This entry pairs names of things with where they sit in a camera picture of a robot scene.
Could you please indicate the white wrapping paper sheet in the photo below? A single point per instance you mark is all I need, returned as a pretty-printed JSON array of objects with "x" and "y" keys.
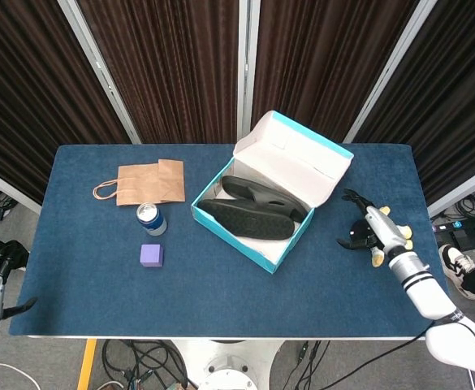
[{"x": 261, "y": 248}]

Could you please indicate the brown paper bag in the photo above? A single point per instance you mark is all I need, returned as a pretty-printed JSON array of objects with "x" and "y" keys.
[{"x": 148, "y": 183}]

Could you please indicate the blue soda can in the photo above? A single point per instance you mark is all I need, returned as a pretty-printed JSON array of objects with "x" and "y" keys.
[{"x": 152, "y": 221}]

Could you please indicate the brown pleated partition panel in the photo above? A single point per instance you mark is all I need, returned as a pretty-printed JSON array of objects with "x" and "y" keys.
[
  {"x": 314, "y": 73},
  {"x": 26, "y": 81},
  {"x": 172, "y": 73},
  {"x": 456, "y": 101}
]

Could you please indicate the purple foam cube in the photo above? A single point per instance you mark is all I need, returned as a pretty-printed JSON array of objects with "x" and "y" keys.
[{"x": 152, "y": 255}]

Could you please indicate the black shoe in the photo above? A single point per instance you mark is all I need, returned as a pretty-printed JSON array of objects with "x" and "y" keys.
[
  {"x": 253, "y": 191},
  {"x": 253, "y": 221}
]

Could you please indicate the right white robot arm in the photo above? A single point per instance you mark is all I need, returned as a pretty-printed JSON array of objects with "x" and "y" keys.
[{"x": 424, "y": 292}]

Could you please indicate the black foot pedal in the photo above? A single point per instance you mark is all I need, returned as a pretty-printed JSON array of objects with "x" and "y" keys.
[{"x": 464, "y": 238}]

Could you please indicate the blue table mat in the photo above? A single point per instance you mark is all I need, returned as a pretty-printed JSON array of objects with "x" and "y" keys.
[{"x": 221, "y": 300}]

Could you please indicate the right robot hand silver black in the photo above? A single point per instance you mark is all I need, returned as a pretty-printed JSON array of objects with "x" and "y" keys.
[{"x": 383, "y": 227}]

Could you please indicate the white partition post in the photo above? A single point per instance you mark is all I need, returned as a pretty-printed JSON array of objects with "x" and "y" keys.
[
  {"x": 392, "y": 65},
  {"x": 247, "y": 61},
  {"x": 98, "y": 65},
  {"x": 9, "y": 189},
  {"x": 464, "y": 190}
]

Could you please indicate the light blue shoe box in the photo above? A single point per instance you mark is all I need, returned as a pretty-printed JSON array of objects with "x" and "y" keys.
[{"x": 290, "y": 162}]

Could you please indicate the yellow floor tape strip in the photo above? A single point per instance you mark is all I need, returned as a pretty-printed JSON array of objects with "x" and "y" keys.
[{"x": 87, "y": 365}]

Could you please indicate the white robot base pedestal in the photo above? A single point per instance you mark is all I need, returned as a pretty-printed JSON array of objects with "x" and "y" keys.
[{"x": 227, "y": 371}]

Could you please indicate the white black sneaker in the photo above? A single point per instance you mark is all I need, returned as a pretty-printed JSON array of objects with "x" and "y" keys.
[{"x": 456, "y": 260}]

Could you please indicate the black white plush doll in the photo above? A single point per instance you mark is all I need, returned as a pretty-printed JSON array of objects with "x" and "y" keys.
[{"x": 359, "y": 227}]

